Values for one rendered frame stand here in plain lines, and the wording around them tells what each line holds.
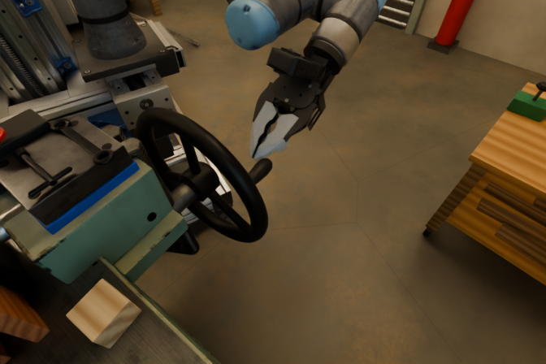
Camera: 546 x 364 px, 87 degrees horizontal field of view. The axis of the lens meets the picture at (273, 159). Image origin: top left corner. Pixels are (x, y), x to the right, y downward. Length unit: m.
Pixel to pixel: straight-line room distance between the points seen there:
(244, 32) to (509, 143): 0.98
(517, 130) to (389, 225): 0.61
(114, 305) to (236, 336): 0.94
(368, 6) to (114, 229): 0.48
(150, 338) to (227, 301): 0.95
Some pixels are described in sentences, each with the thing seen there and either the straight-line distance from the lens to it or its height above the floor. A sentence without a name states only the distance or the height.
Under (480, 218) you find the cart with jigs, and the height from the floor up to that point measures 0.18.
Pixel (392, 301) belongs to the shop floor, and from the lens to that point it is 1.33.
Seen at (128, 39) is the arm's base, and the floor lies 0.86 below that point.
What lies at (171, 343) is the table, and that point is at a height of 0.90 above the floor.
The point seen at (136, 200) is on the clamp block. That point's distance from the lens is 0.37.
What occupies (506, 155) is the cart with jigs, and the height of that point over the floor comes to 0.53.
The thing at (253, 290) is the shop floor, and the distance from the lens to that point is 1.27.
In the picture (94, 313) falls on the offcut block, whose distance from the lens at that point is 0.33.
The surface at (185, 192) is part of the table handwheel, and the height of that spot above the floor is 0.83.
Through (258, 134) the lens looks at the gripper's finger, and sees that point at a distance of 0.45.
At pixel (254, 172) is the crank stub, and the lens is 0.43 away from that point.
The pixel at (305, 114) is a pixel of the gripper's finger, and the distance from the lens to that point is 0.45.
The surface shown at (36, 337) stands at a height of 0.91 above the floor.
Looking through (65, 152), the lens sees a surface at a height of 1.00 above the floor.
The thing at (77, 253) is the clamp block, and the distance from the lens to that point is 0.37.
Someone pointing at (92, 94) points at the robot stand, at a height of 0.73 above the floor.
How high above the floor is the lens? 1.21
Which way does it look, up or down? 48 degrees down
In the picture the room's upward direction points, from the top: 1 degrees counter-clockwise
